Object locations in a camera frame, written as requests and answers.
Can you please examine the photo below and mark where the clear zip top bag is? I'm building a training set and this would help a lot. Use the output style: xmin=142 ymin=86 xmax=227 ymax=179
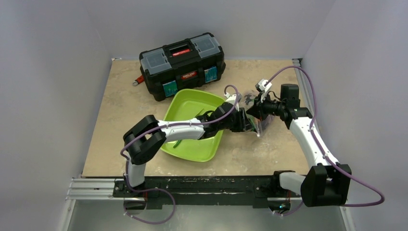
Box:
xmin=239 ymin=91 xmax=275 ymax=138

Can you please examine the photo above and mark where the green plastic tray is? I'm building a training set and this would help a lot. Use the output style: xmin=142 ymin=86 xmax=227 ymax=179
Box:
xmin=161 ymin=89 xmax=225 ymax=162

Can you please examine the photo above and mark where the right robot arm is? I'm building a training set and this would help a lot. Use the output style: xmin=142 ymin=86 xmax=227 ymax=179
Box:
xmin=246 ymin=80 xmax=352 ymax=207

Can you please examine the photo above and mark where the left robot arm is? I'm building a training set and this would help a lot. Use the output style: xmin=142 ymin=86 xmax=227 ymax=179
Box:
xmin=121 ymin=103 xmax=254 ymax=197

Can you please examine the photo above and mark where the black plastic toolbox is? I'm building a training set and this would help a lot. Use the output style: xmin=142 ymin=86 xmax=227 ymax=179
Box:
xmin=139 ymin=32 xmax=226 ymax=102

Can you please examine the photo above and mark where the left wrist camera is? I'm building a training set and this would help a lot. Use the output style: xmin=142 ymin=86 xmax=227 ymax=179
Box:
xmin=224 ymin=93 xmax=242 ymax=111

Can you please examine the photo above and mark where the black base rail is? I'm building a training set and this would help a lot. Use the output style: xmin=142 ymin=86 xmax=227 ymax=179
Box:
xmin=113 ymin=176 xmax=300 ymax=212

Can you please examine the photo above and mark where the red handled tool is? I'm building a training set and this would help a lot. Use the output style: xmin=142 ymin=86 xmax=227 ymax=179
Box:
xmin=132 ymin=76 xmax=144 ymax=86

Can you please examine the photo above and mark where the aluminium frame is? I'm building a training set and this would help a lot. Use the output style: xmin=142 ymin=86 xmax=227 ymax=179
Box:
xmin=66 ymin=60 xmax=355 ymax=231

